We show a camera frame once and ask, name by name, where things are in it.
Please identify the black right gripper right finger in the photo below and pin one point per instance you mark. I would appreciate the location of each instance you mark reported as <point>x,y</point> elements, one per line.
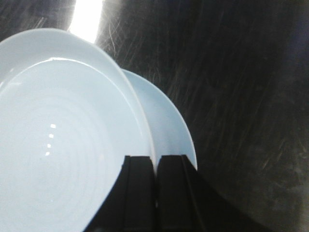
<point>186,202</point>

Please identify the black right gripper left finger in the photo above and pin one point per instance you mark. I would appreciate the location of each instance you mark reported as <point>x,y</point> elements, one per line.
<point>130,205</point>

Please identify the light blue plate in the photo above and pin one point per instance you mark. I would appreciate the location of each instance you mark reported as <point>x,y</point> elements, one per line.
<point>170,133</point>
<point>68,117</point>

